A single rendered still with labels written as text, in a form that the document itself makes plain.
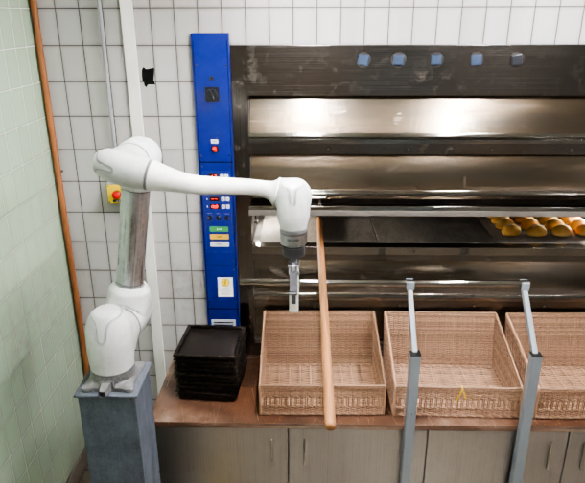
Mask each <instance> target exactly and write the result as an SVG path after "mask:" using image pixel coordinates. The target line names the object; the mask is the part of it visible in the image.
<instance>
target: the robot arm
mask: <svg viewBox="0 0 585 483"><path fill-rule="evenodd" d="M161 160H162V154H161V150H160V147H159V146H158V145H157V144H156V143H155V141H154V140H152V139H151V138H146V137H141V136H135V137H132V138H129V139H128V140H126V141H124V142H123V143H121V144H120V145H119V146H118V147H115V148H113V149H101V150H99V151H98V152H96V153H95V155H94V159H93V171H94V172H95V174H97V175H98V176H99V177H101V178H102V179H104V180H106V181H108V182H110V183H114V184H117V185H119V186H120V187H121V204H120V220H119V237H118V253H117V270H116V280H115V281H113V282H112V283H111V284H110V285H109V287H108V293H107V297H106V301H105V305H101V306H99V307H98V308H96V309H95V310H93V311H92V312H91V313H90V314H89V316H88V318H87V321H86V324H85V329H84V334H85V346H86V352H87V357H88V362H89V365H90V376H89V378H88V380H87V382H86V383H85V384H84V385H83V386H82V392H83V393H87V392H99V397H101V398H105V397H106V396H107V395H108V394H109V393H110V392H125V393H131V392H133V391H134V384H135V383H136V381H137V379H138V377H139V374H140V372H141V370H142V369H143V368H144V367H145V362H144V361H134V350H135V348H136V343H137V339H138V335H139V334H140V333H142V331H143V330H144V328H145V327H146V325H147V323H148V321H149V319H150V317H151V315H152V298H151V289H150V287H149V285H148V284H147V283H146V282H145V281H144V272H145V260H146V247H147V235H148V222H149V210H150V197H151V191H163V192H175V193H184V194H193V195H251V196H260V197H263V198H266V199H267V200H269V201H270V203H271V205H272V206H273V207H275V208H277V219H278V222H279V226H280V229H279V231H280V239H281V242H280V243H281V244H282V254H283V256H284V257H286V258H288V268H289V275H290V292H288V295H289V302H290V312H298V294H299V276H297V275H300V272H299V265H300V259H298V258H301V257H303V256H304V255H305V244H306V243H307V231H308V229H307V224H308V221H309V216H310V205H311V201H312V193H311V189H310V187H309V185H308V184H307V183H306V182H305V181H304V180H302V179H300V178H292V177H291V178H282V177H279V178H278V179H276V180H274V181H265V180H257V179H245V178H230V177H215V176H201V175H194V174H189V173H186V172H181V171H178V170H176V169H173V168H171V167H168V166H166V165H164V164H162V163H161Z"/></svg>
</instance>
